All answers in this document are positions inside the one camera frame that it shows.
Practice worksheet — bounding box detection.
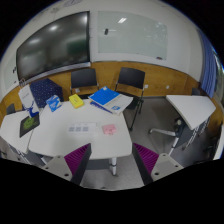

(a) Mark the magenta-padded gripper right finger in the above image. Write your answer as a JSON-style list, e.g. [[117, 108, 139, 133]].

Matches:
[[131, 142, 184, 186]]

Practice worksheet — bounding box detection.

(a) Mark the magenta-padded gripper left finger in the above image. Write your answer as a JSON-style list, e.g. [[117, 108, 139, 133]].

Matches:
[[42, 143, 93, 186]]

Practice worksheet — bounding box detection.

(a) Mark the white power strip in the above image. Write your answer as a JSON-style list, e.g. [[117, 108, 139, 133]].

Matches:
[[67, 122, 98, 135]]

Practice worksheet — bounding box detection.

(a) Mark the thin dark blue book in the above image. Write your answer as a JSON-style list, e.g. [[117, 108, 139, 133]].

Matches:
[[89, 100, 114, 115]]

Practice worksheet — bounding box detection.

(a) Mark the yellow box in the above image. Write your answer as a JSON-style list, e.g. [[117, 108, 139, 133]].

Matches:
[[68, 93, 85, 109]]

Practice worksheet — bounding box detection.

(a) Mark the black mouse pad green print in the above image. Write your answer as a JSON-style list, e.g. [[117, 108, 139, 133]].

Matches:
[[18, 113, 41, 139]]

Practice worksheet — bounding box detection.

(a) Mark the blue tissue box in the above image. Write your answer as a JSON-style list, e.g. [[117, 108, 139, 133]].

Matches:
[[45, 94, 63, 113]]

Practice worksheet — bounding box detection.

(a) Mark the white side table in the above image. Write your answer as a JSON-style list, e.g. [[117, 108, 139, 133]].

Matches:
[[148, 94, 217, 158]]

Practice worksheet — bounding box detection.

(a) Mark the navy dotted gift bag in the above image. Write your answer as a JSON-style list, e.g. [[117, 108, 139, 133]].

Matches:
[[29, 77, 64, 109]]

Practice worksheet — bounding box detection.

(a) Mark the white paper bag blue deer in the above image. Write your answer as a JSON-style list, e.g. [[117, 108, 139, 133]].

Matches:
[[18, 79, 41, 118]]

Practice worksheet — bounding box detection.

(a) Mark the black chair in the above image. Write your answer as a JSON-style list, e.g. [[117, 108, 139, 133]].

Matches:
[[70, 68, 100, 99], [114, 67, 147, 131]]

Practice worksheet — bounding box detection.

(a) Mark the dark grey chair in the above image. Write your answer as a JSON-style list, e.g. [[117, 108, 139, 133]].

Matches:
[[5, 103, 17, 116]]

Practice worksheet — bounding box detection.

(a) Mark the blue curtain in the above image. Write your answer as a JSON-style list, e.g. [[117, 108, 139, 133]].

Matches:
[[199, 29, 219, 99]]

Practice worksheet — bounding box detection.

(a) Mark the glass whiteboard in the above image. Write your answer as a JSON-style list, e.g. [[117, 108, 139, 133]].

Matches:
[[97, 10, 169, 61]]

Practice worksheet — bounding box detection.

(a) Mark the large black wall display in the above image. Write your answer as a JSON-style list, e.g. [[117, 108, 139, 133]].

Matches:
[[15, 11, 92, 83]]

